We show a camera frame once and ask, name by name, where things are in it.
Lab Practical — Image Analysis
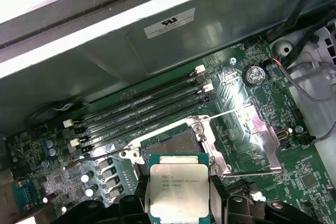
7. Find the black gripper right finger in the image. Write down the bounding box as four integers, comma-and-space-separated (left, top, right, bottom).
209, 175, 318, 224

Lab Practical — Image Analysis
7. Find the silver CPU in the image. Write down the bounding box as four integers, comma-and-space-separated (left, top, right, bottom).
145, 153, 211, 222

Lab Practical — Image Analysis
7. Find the wire locking lever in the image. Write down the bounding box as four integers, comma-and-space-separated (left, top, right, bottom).
64, 152, 127, 171

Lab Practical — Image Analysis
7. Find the metal socket cover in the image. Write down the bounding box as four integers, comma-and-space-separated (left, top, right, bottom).
203, 103, 286, 180

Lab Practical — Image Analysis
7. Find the white label sticker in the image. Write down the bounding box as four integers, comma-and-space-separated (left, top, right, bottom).
143, 7, 196, 40

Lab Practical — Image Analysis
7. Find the grey sleeved wire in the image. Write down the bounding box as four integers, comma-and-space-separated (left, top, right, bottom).
312, 121, 336, 143
279, 60, 336, 104

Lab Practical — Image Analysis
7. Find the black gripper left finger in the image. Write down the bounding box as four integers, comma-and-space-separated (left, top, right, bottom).
49, 175, 150, 224

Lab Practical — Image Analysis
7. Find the green motherboard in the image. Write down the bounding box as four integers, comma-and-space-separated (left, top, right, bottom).
5, 37, 336, 224

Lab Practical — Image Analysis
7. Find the internal USB port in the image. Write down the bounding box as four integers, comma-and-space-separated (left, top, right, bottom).
275, 129, 288, 141

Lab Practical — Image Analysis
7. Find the perforated metal drive cage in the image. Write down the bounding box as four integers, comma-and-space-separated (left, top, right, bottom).
269, 18, 336, 162

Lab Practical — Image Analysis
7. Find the black open PC case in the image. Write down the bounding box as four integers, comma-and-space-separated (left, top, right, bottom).
0, 0, 336, 224

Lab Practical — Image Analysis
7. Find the coin cell battery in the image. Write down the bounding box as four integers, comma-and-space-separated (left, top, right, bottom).
244, 63, 267, 86

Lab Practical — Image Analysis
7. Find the thick black cable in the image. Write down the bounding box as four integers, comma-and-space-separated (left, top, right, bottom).
285, 0, 336, 69

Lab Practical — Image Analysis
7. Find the black sleeved wire bundle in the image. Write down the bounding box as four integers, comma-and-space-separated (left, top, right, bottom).
262, 0, 336, 41

